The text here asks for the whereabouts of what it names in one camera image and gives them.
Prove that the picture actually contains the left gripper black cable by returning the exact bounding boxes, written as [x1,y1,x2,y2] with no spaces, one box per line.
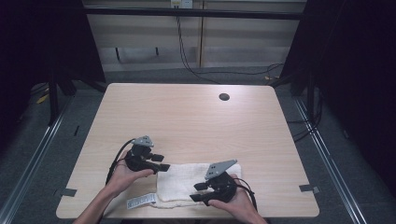
[105,138,136,187]

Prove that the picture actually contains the black floor cables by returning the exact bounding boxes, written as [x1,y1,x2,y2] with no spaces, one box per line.
[285,88,324,144]

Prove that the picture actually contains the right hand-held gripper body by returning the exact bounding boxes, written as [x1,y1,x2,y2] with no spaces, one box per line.
[201,159,239,207]

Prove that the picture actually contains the black metal stand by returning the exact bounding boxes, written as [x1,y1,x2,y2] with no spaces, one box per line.
[46,69,78,127]

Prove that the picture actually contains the grey tape strip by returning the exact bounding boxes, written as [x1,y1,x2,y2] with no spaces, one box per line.
[298,184,320,194]

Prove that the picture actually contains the person's right hand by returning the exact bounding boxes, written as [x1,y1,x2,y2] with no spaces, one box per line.
[207,174,260,220]

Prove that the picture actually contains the black curtain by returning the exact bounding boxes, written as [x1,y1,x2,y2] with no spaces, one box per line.
[0,0,106,153]
[279,0,396,190]

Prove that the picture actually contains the metal floor rail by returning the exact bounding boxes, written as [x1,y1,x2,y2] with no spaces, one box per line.
[293,97,369,224]
[0,92,77,224]

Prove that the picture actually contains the long black wall cable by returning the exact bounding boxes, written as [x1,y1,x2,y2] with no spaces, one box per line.
[175,15,285,86]

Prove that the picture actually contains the white wall power outlet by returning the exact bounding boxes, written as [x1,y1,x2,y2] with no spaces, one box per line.
[170,0,194,9]

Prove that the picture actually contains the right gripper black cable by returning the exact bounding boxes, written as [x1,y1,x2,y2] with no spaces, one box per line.
[234,177,259,211]

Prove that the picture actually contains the person's left hand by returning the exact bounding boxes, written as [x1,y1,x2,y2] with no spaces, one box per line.
[106,150,155,199]

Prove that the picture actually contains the yellow floor object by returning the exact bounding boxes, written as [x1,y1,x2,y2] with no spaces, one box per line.
[35,93,50,105]

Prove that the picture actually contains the cream towel with white label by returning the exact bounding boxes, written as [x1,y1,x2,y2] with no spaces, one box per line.
[126,162,243,210]

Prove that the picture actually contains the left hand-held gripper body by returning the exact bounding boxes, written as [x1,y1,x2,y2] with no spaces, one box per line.
[124,135,161,174]

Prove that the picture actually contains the black horizontal frame bar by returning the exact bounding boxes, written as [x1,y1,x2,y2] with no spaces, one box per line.
[83,7,304,21]

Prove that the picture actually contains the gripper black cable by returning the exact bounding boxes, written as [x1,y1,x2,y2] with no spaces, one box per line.
[105,138,136,187]
[234,177,259,211]

